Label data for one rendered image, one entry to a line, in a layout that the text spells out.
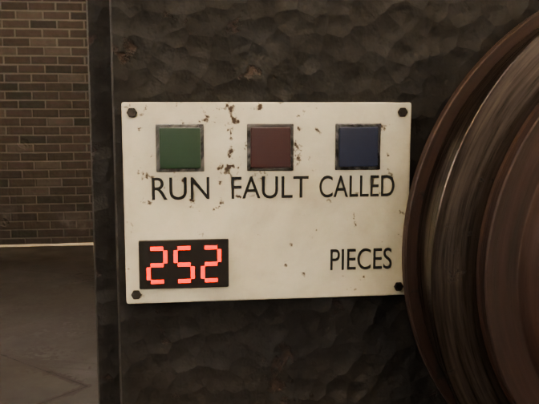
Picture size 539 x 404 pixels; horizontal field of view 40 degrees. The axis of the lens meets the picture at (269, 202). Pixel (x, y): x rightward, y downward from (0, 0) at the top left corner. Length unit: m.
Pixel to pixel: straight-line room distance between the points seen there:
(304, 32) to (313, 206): 0.16
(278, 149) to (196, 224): 0.10
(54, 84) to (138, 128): 6.05
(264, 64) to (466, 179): 0.22
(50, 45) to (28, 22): 0.26
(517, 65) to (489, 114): 0.04
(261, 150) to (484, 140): 0.20
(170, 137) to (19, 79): 6.12
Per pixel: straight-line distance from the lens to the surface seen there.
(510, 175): 0.56
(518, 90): 0.58
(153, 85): 0.68
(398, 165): 0.69
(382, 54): 0.71
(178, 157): 0.65
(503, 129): 0.58
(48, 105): 6.71
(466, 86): 0.64
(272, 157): 0.66
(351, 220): 0.68
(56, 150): 6.71
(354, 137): 0.67
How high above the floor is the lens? 1.24
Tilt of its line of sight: 8 degrees down
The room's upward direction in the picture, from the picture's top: straight up
